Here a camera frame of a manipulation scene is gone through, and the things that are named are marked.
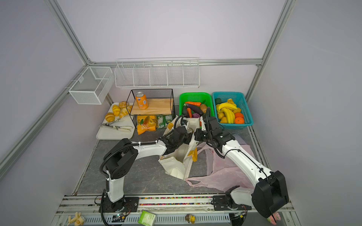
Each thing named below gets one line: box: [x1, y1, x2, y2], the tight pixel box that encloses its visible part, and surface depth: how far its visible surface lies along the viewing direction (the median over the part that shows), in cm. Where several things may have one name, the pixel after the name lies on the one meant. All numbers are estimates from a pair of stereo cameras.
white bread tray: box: [106, 102, 120, 114], surface depth 121 cm
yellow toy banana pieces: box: [66, 211, 84, 226], surface depth 70 cm
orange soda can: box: [135, 91, 149, 110], surface depth 91 cm
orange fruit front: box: [234, 116, 245, 124], surface depth 99 cm
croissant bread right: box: [118, 101, 133, 119], surface depth 118 cm
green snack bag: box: [156, 114, 173, 129], surface depth 106 cm
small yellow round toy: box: [184, 213, 196, 225], surface depth 69 cm
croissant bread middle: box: [112, 104, 122, 117], surface depth 117 cm
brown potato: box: [199, 103, 208, 114], surface depth 114 cm
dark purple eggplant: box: [183, 103, 204, 116], surface depth 115 cm
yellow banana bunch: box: [215, 102, 238, 124], surface depth 107 cm
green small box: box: [137, 210, 157, 226], surface depth 70 cm
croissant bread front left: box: [105, 112, 116, 123], surface depth 111 cm
